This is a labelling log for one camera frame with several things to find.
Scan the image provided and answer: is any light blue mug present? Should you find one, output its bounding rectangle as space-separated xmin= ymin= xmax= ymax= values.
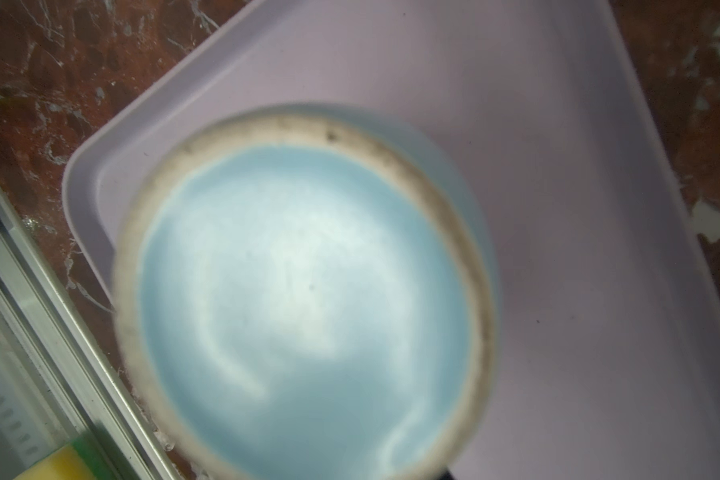
xmin=111 ymin=104 xmax=500 ymax=479

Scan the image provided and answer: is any yellow sponge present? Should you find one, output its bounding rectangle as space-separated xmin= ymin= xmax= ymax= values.
xmin=15 ymin=439 xmax=117 ymax=480

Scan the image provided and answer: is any lavender plastic tray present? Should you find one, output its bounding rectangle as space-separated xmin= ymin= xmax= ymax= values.
xmin=63 ymin=1 xmax=720 ymax=479

